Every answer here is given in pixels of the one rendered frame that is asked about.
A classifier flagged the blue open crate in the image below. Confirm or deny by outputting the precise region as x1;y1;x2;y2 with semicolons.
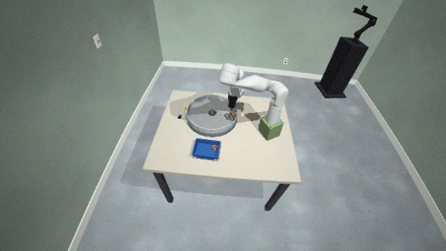
192;138;220;161

